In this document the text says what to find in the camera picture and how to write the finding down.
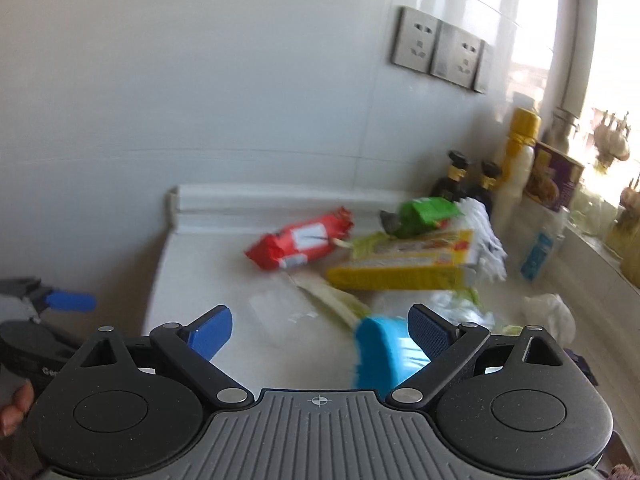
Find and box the red snack packet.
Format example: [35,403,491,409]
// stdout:
[244,206,355,272]

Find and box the white bottle with yellow cap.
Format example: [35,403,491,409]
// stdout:
[492,106,543,226]

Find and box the garlic bunch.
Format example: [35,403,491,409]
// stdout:
[592,107,632,166]

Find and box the yellow cardboard box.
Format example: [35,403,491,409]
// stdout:
[325,229,481,292]

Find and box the dark sauce bottle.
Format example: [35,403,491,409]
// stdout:
[467,160,503,211]
[431,150,473,201]

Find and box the purple cardboard box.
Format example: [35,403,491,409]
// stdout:
[524,141,586,212]

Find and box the green snack packet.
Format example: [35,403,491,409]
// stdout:
[397,196,461,238]

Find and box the blue plastic cup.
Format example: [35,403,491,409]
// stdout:
[351,316,433,390]

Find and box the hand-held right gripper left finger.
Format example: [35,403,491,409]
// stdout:
[81,305,253,409]

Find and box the person's left hand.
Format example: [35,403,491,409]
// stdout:
[0,382,35,436]

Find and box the clear plastic wrapper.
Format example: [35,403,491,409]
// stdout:
[248,290,321,328]

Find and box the silver wall socket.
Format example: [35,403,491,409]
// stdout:
[430,22,486,90]
[390,6,441,73]
[472,42,493,95]

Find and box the white tissue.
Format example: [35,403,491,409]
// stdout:
[522,292,577,343]

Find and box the white drain pipe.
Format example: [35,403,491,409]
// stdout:
[542,0,608,153]

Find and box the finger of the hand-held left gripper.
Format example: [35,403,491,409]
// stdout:
[22,277,97,317]

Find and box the dark blue packet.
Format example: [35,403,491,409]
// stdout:
[565,352,598,386]

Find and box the small blue label bottle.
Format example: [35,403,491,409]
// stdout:
[520,205,571,283]

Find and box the green vegetable leaf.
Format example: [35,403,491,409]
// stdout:
[292,274,373,332]
[334,232,401,261]

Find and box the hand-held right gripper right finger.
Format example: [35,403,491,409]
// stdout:
[389,304,567,408]

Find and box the glass jar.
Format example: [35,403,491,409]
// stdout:
[570,185,608,238]

